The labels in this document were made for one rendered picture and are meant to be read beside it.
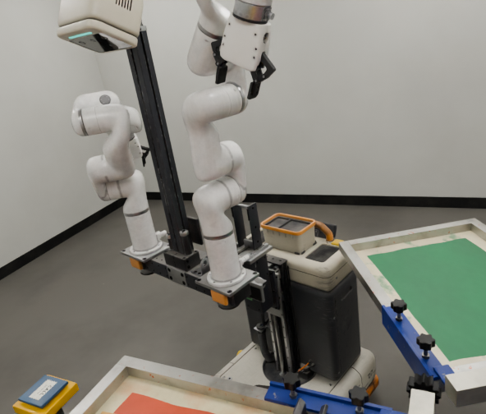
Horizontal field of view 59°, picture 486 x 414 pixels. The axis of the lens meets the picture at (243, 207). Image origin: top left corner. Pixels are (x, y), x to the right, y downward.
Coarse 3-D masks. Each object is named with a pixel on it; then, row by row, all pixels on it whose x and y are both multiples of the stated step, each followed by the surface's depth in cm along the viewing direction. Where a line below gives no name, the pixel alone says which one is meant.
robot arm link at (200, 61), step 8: (200, 32) 98; (192, 40) 102; (200, 40) 99; (208, 40) 98; (216, 40) 98; (192, 48) 102; (200, 48) 100; (208, 48) 100; (192, 56) 103; (200, 56) 101; (208, 56) 101; (192, 64) 104; (200, 64) 103; (208, 64) 103; (232, 64) 109; (200, 72) 105; (208, 72) 105; (232, 72) 111; (240, 72) 110; (232, 80) 112; (240, 80) 111; (240, 88) 112; (240, 112) 114
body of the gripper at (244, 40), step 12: (228, 24) 90; (240, 24) 88; (252, 24) 86; (264, 24) 87; (228, 36) 91; (240, 36) 89; (252, 36) 87; (264, 36) 88; (228, 48) 92; (240, 48) 90; (252, 48) 89; (264, 48) 90; (228, 60) 93; (240, 60) 91; (252, 60) 90
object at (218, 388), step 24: (120, 360) 129; (144, 360) 127; (120, 384) 124; (168, 384) 121; (192, 384) 116; (216, 384) 114; (240, 384) 112; (96, 408) 116; (264, 408) 107; (288, 408) 104
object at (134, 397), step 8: (128, 400) 118; (136, 400) 117; (144, 400) 117; (152, 400) 117; (160, 400) 116; (120, 408) 116; (128, 408) 115; (136, 408) 115; (144, 408) 114; (152, 408) 114; (160, 408) 114; (168, 408) 113; (176, 408) 113; (184, 408) 112
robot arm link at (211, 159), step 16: (192, 96) 106; (208, 96) 105; (224, 96) 108; (240, 96) 111; (192, 112) 107; (208, 112) 106; (224, 112) 109; (192, 128) 112; (208, 128) 112; (192, 144) 116; (208, 144) 115; (224, 144) 123; (192, 160) 119; (208, 160) 117; (224, 160) 120; (240, 160) 124; (208, 176) 119; (224, 176) 130; (240, 176) 127
